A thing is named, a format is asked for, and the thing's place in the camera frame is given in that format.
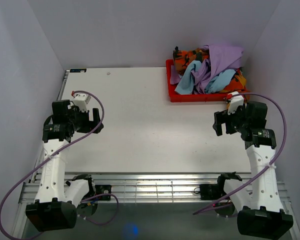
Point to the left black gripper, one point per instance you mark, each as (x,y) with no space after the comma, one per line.
(90,125)

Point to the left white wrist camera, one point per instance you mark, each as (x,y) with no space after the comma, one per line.
(80,101)

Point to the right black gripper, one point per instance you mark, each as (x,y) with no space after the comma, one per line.
(222,117)

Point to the aluminium rail frame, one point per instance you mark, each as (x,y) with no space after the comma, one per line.
(150,149)

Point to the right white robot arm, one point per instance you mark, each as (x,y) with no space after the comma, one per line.
(260,214)

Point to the light blue trousers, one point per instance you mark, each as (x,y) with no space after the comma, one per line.
(218,83)

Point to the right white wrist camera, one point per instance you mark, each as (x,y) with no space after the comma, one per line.
(234,100)

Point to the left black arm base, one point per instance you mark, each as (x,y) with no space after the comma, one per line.
(103,189)

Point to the black label sticker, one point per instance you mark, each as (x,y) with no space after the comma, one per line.
(78,70)

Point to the orange camouflage trousers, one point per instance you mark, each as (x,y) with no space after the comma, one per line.
(187,58)

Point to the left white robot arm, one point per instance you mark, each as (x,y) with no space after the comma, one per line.
(55,204)

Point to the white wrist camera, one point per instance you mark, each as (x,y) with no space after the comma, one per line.
(80,101)
(234,100)

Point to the red plastic bin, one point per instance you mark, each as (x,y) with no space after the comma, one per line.
(237,83)

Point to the purple trousers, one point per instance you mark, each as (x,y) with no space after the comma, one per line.
(215,62)

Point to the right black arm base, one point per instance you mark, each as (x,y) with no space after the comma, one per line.
(208,191)

